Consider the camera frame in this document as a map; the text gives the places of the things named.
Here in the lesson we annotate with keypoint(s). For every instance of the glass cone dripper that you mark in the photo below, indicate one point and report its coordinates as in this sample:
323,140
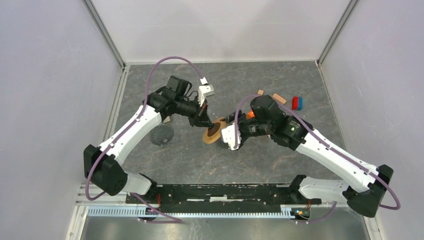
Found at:
161,135

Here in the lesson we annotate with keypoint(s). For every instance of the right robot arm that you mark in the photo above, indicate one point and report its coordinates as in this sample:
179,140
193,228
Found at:
360,185

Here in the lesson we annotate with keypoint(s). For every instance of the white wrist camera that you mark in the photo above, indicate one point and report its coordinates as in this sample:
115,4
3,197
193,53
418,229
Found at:
204,90
231,137

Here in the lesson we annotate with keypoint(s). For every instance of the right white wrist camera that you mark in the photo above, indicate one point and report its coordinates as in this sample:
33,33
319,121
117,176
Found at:
231,137

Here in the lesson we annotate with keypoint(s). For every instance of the aluminium frame rail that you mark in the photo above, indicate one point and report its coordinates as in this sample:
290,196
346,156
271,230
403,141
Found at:
120,199

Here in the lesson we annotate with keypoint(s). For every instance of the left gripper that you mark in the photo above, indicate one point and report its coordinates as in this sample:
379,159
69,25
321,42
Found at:
201,118

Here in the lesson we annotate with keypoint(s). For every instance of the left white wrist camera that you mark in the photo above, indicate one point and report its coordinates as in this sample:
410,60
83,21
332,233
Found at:
204,90

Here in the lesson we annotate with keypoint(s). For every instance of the red and blue block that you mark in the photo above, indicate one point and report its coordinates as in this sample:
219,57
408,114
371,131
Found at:
297,103

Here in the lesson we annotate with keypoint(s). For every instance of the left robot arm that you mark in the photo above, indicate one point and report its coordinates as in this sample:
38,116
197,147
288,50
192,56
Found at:
103,163

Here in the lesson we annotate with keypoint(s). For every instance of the long wooden block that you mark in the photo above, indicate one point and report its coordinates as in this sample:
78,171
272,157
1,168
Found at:
279,99

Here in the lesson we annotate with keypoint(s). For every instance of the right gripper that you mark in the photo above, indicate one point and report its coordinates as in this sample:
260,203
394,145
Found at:
243,139

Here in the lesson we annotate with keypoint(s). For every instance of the glass coffee server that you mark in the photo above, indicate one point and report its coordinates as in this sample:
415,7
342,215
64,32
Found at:
225,145

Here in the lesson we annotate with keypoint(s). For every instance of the coffee filter box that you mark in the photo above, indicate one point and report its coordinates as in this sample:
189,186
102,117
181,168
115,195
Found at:
250,114

